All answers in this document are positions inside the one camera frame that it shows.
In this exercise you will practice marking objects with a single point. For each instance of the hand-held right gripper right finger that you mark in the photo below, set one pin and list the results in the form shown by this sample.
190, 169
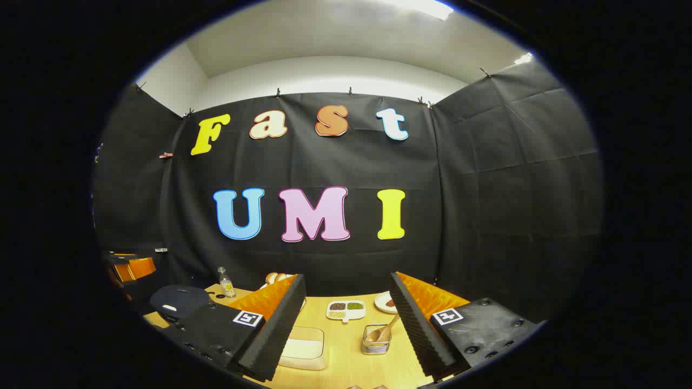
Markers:
416, 329

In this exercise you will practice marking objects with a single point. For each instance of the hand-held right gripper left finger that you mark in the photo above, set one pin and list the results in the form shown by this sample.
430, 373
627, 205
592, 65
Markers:
275, 335

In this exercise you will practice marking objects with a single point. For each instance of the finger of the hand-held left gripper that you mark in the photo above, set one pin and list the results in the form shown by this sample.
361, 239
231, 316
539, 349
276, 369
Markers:
138, 268

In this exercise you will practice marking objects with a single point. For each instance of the wooden spoon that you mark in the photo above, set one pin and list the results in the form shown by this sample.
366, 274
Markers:
387, 327

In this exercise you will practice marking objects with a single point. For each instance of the clear rice container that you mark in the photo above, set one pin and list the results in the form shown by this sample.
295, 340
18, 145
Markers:
303, 348

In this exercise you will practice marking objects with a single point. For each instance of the dark rice cooker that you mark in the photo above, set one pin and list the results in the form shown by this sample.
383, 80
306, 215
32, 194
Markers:
178, 300

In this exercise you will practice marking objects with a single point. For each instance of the white round plate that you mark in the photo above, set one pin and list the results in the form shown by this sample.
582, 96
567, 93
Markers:
383, 303

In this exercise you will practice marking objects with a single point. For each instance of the white toaster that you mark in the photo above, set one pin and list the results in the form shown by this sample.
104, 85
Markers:
281, 279

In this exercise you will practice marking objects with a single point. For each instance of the small glass bottle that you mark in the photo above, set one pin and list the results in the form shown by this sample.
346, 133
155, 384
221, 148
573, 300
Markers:
226, 285

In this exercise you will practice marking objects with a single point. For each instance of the white divided bean dish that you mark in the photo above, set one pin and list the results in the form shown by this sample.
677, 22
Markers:
346, 309

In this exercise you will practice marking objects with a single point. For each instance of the black backdrop cloth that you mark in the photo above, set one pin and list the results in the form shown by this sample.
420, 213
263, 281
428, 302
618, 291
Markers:
335, 259

